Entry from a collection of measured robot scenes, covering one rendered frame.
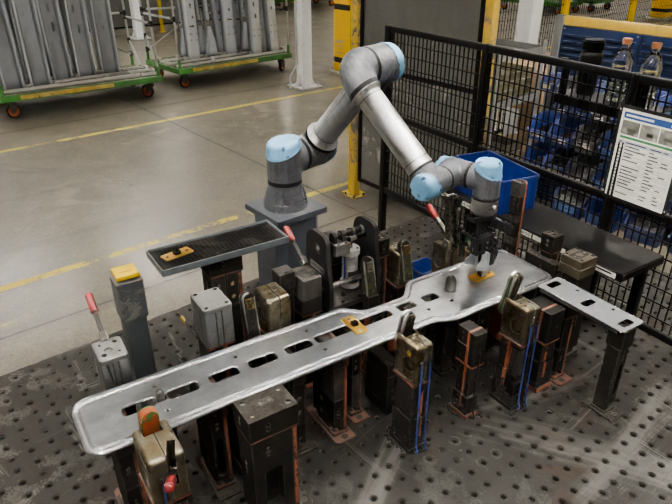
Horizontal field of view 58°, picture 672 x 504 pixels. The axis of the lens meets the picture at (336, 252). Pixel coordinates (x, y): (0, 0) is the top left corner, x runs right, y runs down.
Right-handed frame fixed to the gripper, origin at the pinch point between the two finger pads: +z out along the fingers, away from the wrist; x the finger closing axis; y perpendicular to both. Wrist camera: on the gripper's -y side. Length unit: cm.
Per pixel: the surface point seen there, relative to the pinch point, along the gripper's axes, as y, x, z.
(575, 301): -12.9, 24.2, 2.7
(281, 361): 70, 3, 1
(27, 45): 27, -695, 28
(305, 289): 52, -16, -3
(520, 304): 7.2, 21.3, -2.1
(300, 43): -296, -630, 50
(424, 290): 19.3, -3.6, 2.3
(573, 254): -25.9, 12.0, -3.0
